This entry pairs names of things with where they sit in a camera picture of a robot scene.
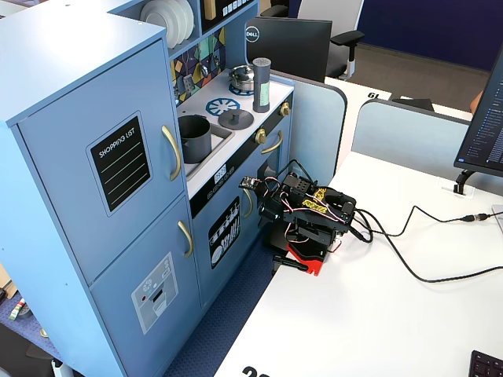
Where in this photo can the gray salt shaker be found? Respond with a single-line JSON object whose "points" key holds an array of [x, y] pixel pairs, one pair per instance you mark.
{"points": [[261, 90]]}

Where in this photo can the brown cardboard box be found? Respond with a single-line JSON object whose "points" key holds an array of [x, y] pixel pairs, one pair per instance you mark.
{"points": [[8, 282]]}

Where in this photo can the gray hanging toy utensil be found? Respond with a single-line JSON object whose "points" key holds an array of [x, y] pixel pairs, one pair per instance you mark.
{"points": [[188, 84]]}

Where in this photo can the silver laptop edge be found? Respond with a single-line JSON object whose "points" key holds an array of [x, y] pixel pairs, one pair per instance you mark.
{"points": [[498, 218]]}

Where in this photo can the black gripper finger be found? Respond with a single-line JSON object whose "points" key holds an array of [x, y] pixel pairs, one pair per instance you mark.
{"points": [[280, 222], [265, 218]]}

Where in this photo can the silver hanging toy utensil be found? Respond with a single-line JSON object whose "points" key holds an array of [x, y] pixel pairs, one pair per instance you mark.
{"points": [[204, 70]]}

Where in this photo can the shiny steel toy pot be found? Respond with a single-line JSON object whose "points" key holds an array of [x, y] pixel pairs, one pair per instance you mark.
{"points": [[241, 78]]}

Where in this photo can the black keyboard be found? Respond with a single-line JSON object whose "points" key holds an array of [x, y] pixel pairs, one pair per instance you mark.
{"points": [[489, 365]]}

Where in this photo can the black table clamp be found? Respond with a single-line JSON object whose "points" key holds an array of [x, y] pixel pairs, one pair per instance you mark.
{"points": [[288, 262]]}

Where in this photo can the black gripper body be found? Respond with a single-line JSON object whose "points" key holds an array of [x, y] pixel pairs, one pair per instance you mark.
{"points": [[269, 214]]}

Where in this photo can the gold stove knob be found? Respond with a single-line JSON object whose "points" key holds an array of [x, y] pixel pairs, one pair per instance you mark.
{"points": [[261, 136], [285, 108]]}

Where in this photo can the white toy plate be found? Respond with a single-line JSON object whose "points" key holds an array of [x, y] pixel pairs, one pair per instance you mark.
{"points": [[177, 19], [155, 19], [189, 15]]}

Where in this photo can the white black office chair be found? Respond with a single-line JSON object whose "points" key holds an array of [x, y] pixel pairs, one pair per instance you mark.
{"points": [[330, 12]]}

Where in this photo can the small wrist camera board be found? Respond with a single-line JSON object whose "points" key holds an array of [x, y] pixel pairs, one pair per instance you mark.
{"points": [[251, 182]]}

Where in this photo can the light blue desk divider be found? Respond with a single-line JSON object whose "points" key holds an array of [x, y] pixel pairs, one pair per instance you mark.
{"points": [[330, 118], [404, 133]]}

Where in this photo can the dark gray toy pot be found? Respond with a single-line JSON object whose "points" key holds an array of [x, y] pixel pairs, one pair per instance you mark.
{"points": [[196, 145]]}

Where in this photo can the black Dell monitor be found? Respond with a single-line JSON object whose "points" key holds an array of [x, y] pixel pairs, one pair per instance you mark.
{"points": [[291, 47]]}

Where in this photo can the dark gray pot lid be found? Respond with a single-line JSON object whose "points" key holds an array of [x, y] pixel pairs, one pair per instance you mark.
{"points": [[236, 119]]}

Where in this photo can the blue toy kitchen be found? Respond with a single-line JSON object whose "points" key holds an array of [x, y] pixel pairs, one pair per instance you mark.
{"points": [[78, 196]]}

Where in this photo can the white number label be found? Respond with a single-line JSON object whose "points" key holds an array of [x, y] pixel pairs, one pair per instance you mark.
{"points": [[378, 94]]}

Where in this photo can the red robot base mount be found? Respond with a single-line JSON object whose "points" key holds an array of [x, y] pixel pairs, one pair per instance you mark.
{"points": [[310, 257]]}

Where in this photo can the lit computer monitor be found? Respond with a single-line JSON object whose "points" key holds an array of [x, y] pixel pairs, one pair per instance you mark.
{"points": [[487, 129]]}

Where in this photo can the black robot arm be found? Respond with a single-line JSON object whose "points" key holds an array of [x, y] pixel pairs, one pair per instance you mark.
{"points": [[314, 224]]}

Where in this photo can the wooden toy cutting board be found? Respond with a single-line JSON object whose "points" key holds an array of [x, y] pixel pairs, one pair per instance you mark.
{"points": [[210, 8]]}

